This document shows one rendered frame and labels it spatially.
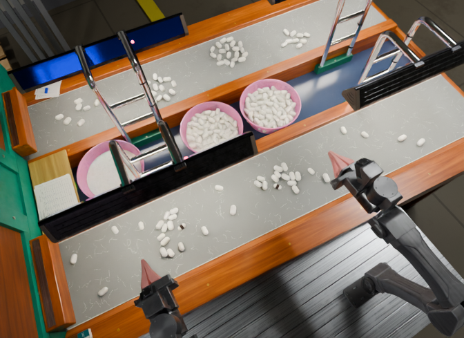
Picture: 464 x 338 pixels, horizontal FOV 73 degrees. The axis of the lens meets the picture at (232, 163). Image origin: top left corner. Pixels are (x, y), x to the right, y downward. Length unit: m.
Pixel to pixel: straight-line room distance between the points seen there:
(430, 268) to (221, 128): 0.89
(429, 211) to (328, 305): 1.21
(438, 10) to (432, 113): 1.93
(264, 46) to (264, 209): 0.83
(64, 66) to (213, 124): 0.60
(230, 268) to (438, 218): 1.50
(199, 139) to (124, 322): 0.72
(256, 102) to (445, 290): 0.98
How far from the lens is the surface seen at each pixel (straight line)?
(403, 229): 0.91
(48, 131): 1.59
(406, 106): 1.60
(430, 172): 1.43
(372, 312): 1.31
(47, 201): 1.38
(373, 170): 0.86
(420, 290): 1.06
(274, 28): 1.76
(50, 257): 1.21
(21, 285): 1.18
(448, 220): 2.33
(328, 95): 1.59
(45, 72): 1.28
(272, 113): 1.42
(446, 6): 3.52
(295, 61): 1.58
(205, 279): 1.14
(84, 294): 1.27
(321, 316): 1.25
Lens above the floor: 1.89
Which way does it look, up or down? 64 degrees down
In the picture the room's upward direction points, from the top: 3 degrees counter-clockwise
